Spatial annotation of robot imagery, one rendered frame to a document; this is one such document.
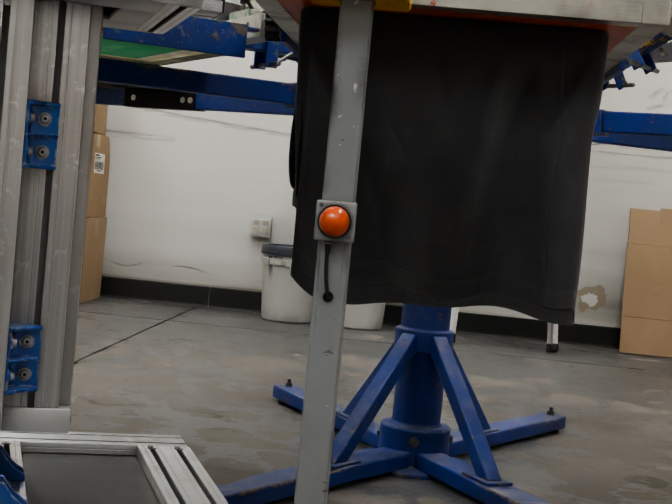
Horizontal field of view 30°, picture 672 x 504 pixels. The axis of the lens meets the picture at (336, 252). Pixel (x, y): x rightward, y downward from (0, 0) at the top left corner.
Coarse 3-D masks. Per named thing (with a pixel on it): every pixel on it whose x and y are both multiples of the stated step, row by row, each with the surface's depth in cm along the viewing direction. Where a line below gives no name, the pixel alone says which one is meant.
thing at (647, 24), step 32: (256, 0) 183; (416, 0) 173; (448, 0) 172; (480, 0) 172; (512, 0) 172; (544, 0) 171; (576, 0) 171; (608, 0) 170; (640, 0) 170; (288, 32) 218; (640, 32) 179; (608, 64) 221
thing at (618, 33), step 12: (456, 12) 176; (528, 24) 181; (540, 24) 180; (552, 24) 179; (564, 24) 178; (576, 24) 177; (588, 24) 176; (600, 24) 175; (612, 36) 186; (624, 36) 184
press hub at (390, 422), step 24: (408, 312) 315; (432, 312) 313; (432, 336) 312; (432, 360) 314; (408, 384) 315; (432, 384) 315; (408, 408) 315; (432, 408) 315; (384, 432) 317; (408, 432) 312; (432, 432) 313
